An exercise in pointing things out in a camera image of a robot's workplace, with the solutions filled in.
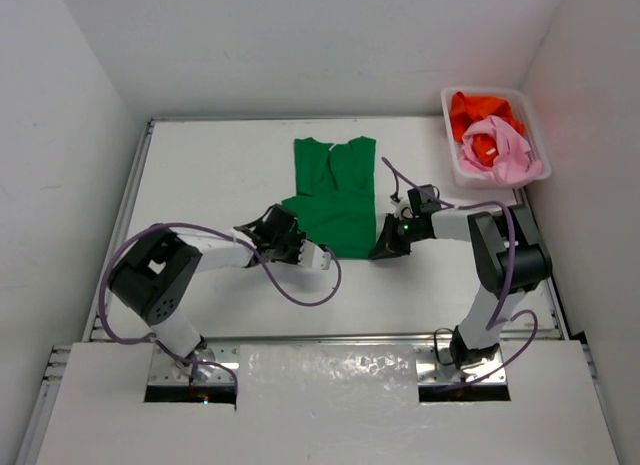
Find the white plastic basket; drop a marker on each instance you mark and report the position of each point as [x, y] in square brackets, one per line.
[522, 110]

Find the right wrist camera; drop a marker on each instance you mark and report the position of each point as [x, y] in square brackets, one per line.
[423, 199]

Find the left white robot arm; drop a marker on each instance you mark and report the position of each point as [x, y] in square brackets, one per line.
[153, 276]

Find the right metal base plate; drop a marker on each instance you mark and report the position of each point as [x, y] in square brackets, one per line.
[435, 368]

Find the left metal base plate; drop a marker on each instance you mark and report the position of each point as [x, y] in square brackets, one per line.
[216, 364]

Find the orange t shirt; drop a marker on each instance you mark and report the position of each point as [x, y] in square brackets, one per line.
[467, 110]

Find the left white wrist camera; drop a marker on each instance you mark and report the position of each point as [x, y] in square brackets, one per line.
[314, 256]

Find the white front cover panel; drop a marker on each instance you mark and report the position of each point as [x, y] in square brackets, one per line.
[326, 405]

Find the pink t shirt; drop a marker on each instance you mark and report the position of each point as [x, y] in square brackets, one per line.
[513, 166]

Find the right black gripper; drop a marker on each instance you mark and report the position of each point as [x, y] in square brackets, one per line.
[388, 246]

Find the metal base plate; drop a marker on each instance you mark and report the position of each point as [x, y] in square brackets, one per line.
[435, 368]
[216, 364]

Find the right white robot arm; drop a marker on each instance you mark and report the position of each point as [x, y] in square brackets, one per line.
[510, 257]

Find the green t shirt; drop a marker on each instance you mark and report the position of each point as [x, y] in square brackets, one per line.
[334, 198]

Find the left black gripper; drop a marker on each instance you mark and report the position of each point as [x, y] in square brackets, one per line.
[294, 259]

